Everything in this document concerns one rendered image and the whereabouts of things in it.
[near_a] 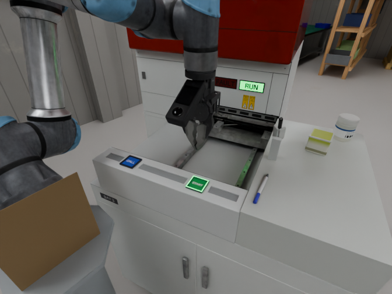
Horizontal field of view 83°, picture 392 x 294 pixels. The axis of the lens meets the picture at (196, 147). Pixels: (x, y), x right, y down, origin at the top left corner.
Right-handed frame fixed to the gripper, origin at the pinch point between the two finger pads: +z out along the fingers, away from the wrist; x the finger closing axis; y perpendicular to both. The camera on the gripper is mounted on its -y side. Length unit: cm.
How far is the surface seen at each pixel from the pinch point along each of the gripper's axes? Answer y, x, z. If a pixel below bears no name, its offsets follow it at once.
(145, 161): 3.4, 21.5, 14.6
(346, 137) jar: 48, -42, 12
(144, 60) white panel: 58, 60, -5
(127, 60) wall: 214, 214, 41
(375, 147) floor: 241, -117, 110
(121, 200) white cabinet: -3.9, 30.2, 31.6
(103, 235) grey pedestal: -19.3, 22.9, 28.7
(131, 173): -3.8, 21.8, 14.7
